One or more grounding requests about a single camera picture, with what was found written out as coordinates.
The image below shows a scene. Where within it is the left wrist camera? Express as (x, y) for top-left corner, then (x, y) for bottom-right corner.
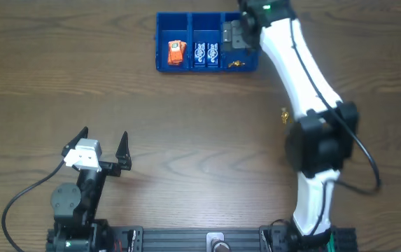
(63, 138), (103, 173)

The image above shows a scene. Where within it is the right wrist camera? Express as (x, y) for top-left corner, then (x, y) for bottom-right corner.
(222, 20), (253, 50)

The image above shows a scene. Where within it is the black cable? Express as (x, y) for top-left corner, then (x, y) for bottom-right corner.
(0, 160), (66, 252)
(332, 104), (382, 196)

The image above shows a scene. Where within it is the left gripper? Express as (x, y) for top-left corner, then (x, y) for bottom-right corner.
(61, 126), (133, 178)

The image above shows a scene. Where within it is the mounting rail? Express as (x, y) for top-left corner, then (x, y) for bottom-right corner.
(45, 225), (358, 252)

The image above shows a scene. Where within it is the blue tray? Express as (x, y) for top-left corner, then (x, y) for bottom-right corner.
(155, 11), (260, 74)

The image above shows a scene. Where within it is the blue candy pack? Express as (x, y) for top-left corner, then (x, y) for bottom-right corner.
(206, 41), (220, 68)
(193, 41), (207, 68)

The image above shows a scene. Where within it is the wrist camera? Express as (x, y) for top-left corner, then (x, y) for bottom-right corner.
(63, 138), (103, 173)
(222, 20), (253, 50)

